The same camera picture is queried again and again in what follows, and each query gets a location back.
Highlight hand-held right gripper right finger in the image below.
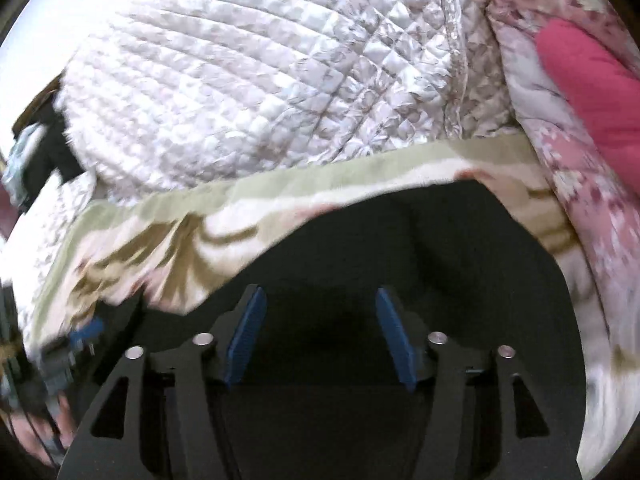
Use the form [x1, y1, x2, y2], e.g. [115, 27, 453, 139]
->
[375, 287, 584, 480]

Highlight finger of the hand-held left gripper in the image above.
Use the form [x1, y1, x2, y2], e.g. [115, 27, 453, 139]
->
[67, 316, 107, 357]

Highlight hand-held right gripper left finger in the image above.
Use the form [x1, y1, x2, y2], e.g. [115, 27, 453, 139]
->
[57, 285, 268, 480]

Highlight black pants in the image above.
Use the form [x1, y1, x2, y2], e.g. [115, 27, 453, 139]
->
[75, 182, 587, 480]

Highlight cream floral fleece blanket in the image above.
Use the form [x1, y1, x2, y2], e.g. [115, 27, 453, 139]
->
[20, 137, 636, 480]

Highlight dark cloth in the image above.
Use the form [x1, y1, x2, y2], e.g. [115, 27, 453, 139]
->
[22, 102, 83, 193]

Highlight pink floral comforter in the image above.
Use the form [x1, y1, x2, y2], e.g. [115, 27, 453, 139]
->
[485, 0, 640, 321]

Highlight white quilted bedspread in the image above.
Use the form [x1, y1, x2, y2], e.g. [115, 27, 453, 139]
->
[5, 0, 526, 311]

